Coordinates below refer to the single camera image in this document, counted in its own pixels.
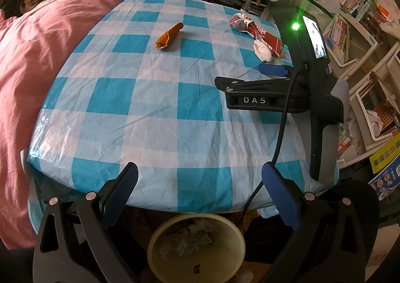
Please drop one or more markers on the large yellow book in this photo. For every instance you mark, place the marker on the large yellow book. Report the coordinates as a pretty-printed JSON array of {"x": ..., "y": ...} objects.
[{"x": 386, "y": 154}]

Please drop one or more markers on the blue picture book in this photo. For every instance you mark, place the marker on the blue picture book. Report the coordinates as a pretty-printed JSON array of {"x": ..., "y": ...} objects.
[{"x": 387, "y": 181}]

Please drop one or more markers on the crushed milk carton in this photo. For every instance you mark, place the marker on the crushed milk carton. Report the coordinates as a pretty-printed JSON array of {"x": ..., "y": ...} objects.
[{"x": 193, "y": 244}]

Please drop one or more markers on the red snack wrapper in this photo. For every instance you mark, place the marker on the red snack wrapper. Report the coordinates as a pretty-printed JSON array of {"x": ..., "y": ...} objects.
[{"x": 259, "y": 31}]

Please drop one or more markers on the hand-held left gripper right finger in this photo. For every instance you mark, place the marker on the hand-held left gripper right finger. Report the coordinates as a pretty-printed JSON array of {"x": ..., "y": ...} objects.
[{"x": 279, "y": 195}]

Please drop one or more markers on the small white tissue wad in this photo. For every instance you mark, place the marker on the small white tissue wad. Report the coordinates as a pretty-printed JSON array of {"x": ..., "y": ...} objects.
[{"x": 263, "y": 51}]

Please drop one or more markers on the grey board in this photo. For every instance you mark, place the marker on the grey board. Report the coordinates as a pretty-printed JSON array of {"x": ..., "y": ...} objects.
[{"x": 331, "y": 145}]

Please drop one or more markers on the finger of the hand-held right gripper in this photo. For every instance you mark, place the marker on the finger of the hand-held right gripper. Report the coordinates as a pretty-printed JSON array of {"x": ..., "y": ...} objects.
[
  {"x": 270, "y": 69},
  {"x": 250, "y": 85}
]

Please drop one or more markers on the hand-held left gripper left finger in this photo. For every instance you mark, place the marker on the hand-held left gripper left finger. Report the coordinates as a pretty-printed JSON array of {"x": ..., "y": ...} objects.
[{"x": 120, "y": 201}]

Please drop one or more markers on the pink duvet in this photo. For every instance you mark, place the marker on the pink duvet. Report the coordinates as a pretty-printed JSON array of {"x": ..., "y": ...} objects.
[{"x": 31, "y": 61}]

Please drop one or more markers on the orange peel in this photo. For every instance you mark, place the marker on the orange peel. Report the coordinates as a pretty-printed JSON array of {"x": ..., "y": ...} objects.
[{"x": 168, "y": 37}]

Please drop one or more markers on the beige plastic bin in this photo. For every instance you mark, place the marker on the beige plastic bin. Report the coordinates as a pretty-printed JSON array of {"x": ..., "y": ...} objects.
[{"x": 200, "y": 270}]

